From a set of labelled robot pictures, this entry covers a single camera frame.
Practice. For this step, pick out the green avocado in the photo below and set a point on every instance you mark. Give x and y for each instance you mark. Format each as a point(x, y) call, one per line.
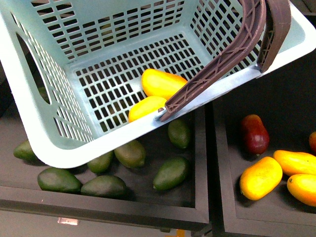
point(179, 133)
point(131, 154)
point(171, 174)
point(58, 180)
point(104, 186)
point(101, 163)
point(25, 152)

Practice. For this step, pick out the black produce bin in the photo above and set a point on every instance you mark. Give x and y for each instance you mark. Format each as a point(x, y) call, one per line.
point(183, 207)

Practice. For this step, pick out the red mango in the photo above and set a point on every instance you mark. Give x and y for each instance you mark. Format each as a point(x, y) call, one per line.
point(254, 135)

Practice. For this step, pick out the brown basket handle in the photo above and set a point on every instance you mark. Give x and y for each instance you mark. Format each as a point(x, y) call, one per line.
point(266, 20)

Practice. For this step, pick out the light blue plastic basket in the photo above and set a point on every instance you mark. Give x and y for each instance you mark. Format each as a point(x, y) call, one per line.
point(74, 67)

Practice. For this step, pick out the yellow lemon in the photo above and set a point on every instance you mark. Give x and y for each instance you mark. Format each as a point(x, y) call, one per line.
point(146, 106)

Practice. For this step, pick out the yellow mango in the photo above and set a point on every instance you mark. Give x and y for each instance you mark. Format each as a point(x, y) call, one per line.
point(161, 84)
point(260, 179)
point(303, 188)
point(295, 162)

